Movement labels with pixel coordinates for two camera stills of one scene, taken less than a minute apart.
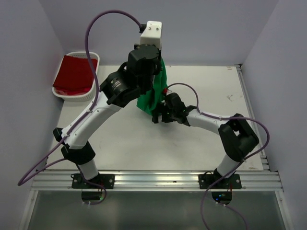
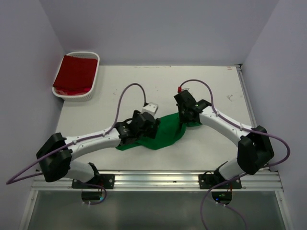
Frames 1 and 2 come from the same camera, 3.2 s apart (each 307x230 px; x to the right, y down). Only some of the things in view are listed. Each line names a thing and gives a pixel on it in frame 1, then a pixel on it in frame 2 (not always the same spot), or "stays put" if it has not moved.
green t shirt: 150,100 → 171,131
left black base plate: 107,180 stays put
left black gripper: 156,66 → 151,127
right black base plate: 234,181 stays put
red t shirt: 75,76 stays put
